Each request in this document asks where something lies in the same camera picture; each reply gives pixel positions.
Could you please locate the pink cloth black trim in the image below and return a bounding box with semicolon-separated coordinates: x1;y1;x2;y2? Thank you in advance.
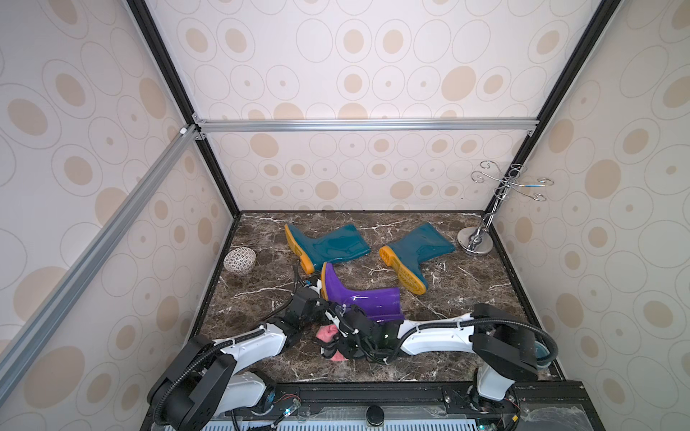
316;324;347;362

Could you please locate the purple rubber boot yellow sole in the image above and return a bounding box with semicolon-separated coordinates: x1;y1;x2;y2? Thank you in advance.
320;262;404;323

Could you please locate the teal rubber boot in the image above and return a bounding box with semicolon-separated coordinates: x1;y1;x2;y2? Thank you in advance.
379;223;455;296
285;224;371;275

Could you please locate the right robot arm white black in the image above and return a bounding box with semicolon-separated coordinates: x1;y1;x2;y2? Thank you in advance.
317;303;559;411

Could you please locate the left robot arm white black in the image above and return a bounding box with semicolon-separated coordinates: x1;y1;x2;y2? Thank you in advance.
147;269;330;430

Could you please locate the patterned white bowl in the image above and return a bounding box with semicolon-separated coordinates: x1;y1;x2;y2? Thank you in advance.
223;247;257;276

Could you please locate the chrome hook stand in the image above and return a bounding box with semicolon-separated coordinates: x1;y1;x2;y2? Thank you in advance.
456;160;555;256

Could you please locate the grey-blue ceramic cup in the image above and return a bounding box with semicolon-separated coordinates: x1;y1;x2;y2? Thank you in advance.
535;340;552;370

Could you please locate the horizontal aluminium bar back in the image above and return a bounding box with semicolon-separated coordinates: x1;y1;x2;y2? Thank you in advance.
199;117;539;133

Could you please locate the diagonal aluminium bar left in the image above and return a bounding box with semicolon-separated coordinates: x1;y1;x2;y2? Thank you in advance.
1;124;201;402

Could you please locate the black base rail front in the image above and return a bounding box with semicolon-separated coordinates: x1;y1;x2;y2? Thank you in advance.
143;376;604;430

